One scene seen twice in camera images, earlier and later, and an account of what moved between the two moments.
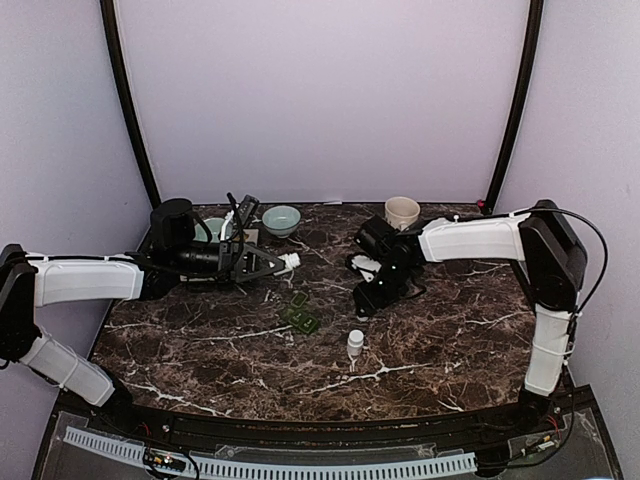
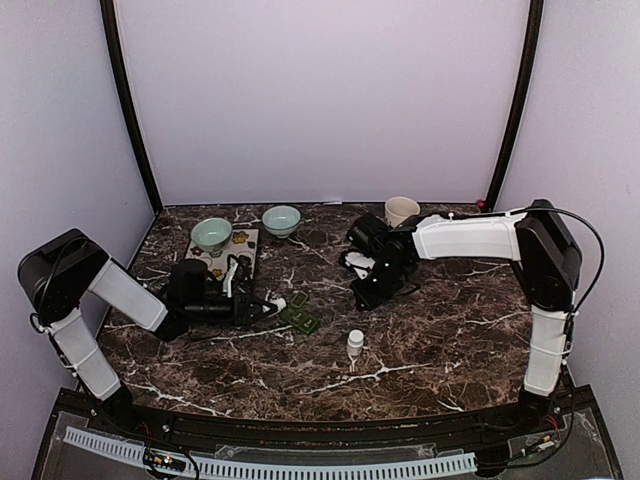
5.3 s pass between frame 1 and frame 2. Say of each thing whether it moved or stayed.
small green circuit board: stayed
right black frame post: stayed
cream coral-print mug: stayed
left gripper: moved
